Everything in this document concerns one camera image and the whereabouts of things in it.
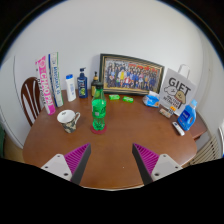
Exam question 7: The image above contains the yellow bottle with dark cap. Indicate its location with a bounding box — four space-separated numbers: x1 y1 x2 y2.
91 71 101 98

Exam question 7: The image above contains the flat round red coaster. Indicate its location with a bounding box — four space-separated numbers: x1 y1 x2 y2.
89 123 108 135

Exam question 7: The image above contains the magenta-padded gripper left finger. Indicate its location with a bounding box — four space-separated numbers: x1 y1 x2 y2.
40 143 92 185

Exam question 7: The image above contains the white bottle with blue cap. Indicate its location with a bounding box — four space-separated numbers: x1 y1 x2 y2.
65 73 78 102

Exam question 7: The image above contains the small patterned box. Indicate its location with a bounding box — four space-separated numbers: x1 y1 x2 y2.
159 107 173 119

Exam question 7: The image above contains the white remote control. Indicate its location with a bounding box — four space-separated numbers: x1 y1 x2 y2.
171 121 186 137

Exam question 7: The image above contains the white paper gift bag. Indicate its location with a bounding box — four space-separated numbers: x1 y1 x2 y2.
158 63 198 116

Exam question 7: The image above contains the white and green shuttlecock tube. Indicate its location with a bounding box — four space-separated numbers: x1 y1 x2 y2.
48 51 64 108

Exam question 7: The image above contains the dark blue pump bottle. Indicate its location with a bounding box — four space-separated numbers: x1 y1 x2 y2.
76 67 89 99

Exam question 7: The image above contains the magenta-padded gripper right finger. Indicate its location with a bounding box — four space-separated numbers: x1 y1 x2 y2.
131 143 184 186

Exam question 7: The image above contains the blue detergent bottle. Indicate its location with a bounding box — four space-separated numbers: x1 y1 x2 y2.
176 99 198 132

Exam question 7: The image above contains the framed group photo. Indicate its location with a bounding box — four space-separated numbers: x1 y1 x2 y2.
98 53 166 97

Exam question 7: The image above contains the pink shuttlecock tube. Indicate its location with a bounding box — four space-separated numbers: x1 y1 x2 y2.
35 55 57 116

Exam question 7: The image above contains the green plastic drink bottle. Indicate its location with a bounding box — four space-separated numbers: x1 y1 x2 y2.
91 81 108 132

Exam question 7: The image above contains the white radiator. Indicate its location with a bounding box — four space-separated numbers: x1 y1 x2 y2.
189 134 223 165

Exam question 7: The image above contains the brown wooden chair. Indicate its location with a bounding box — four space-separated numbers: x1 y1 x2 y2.
20 76 44 128

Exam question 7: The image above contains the white patterned ceramic cup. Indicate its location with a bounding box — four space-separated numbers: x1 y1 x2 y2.
56 109 82 134

